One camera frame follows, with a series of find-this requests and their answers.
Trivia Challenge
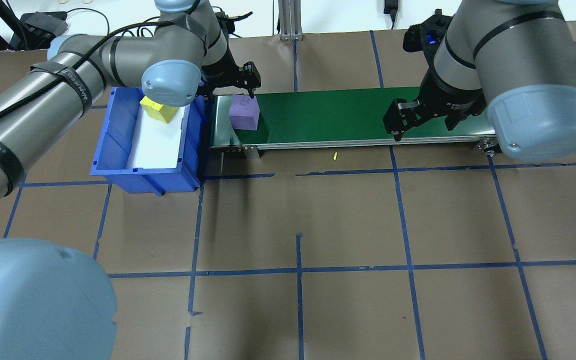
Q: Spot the purple block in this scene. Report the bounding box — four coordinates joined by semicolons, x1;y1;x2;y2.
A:
228;94;261;132

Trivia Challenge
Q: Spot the yellow block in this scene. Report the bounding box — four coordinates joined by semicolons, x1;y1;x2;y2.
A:
139;96;180;124

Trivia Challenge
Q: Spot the green conveyor belt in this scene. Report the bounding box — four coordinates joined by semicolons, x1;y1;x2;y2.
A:
209;86;504;161

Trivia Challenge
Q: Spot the white bin liner sheet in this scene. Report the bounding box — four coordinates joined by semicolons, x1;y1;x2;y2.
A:
127;102;191;169

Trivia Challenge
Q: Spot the blue plastic bin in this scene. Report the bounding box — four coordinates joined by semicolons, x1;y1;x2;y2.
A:
90;86;209;197

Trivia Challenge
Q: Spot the white desk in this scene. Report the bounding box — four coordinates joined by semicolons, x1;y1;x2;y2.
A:
0;0;576;51

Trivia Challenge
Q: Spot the grey box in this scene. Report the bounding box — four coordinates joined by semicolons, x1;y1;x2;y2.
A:
19;11;69;51

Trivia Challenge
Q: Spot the black stand pole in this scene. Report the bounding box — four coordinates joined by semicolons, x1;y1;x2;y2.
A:
0;0;26;48

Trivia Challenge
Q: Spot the aluminium profile post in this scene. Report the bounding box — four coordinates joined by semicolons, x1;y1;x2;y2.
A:
278;0;304;41

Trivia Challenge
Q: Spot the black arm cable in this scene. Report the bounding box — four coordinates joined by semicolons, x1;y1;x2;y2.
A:
0;12;191;130

